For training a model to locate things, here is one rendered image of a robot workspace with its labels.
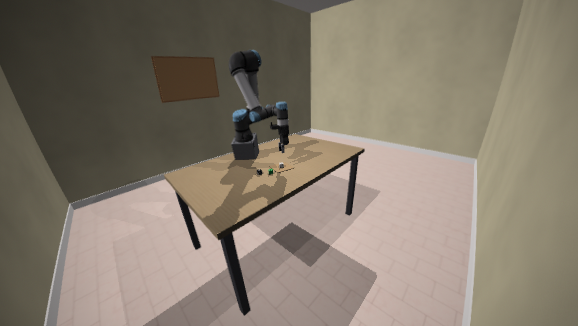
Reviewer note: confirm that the tan square mat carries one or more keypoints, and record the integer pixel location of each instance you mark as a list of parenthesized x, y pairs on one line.
[(278, 169)]

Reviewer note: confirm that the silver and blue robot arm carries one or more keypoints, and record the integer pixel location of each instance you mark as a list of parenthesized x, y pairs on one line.
[(245, 74)]

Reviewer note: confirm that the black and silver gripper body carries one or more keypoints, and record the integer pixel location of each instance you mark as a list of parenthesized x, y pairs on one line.
[(283, 130)]

